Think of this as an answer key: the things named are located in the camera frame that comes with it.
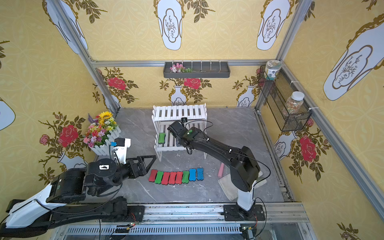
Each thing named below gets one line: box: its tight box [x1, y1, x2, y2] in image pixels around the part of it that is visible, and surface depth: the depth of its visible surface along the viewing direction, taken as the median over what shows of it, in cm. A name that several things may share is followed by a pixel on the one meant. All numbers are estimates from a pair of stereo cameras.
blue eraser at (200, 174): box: [196, 167, 204, 181], surface depth 87 cm
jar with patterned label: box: [265, 60, 282, 81], surface depth 87 cm
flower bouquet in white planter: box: [83, 111, 122, 156], surface depth 92 cm
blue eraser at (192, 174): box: [189, 168, 197, 181], surface depth 87 cm
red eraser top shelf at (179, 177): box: [175, 171, 183, 185], surface depth 86 cm
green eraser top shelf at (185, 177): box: [182, 170, 189, 184], surface depth 86 cm
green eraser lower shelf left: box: [158, 132, 166, 145], surface depth 89 cm
